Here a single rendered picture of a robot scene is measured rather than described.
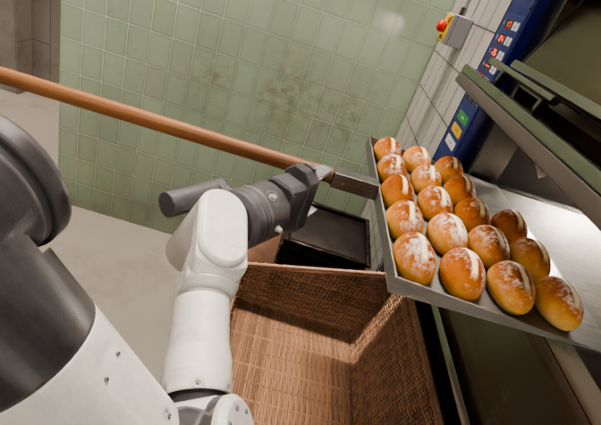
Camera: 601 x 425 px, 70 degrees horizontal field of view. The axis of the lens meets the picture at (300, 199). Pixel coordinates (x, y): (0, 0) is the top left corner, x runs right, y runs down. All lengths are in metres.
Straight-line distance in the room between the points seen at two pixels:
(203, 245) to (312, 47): 1.57
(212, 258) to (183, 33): 1.67
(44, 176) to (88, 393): 0.13
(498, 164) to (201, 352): 0.94
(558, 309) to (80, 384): 0.63
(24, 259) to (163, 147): 2.03
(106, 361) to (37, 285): 0.07
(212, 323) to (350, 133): 1.68
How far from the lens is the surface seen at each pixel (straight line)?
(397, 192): 0.81
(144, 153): 2.33
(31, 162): 0.27
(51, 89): 0.90
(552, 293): 0.76
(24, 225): 0.27
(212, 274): 0.49
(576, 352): 0.76
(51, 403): 0.29
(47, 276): 0.28
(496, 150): 1.20
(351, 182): 0.81
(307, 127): 2.07
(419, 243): 0.65
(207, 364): 0.46
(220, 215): 0.52
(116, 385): 0.31
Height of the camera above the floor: 1.54
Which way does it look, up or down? 29 degrees down
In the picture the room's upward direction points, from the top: 19 degrees clockwise
